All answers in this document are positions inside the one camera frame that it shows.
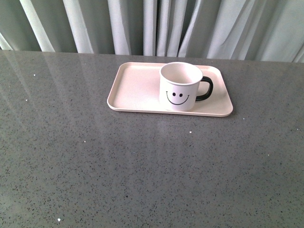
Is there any grey pleated curtain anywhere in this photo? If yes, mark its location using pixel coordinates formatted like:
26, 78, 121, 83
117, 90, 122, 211
0, 0, 304, 63

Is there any cream rectangular plastic tray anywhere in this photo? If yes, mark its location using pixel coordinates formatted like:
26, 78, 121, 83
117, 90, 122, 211
107, 62, 233, 117

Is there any white smiley mug black handle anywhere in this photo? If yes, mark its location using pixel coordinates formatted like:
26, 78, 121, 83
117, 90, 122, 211
159, 62, 213, 111

